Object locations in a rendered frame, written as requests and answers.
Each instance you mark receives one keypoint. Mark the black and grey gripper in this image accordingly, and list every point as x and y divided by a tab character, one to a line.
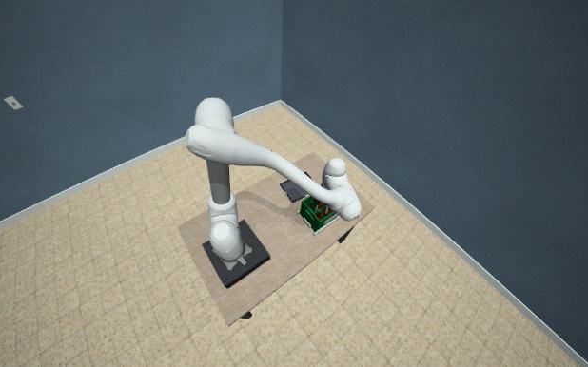
317	203

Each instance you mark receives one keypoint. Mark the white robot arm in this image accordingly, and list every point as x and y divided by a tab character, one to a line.
215	140

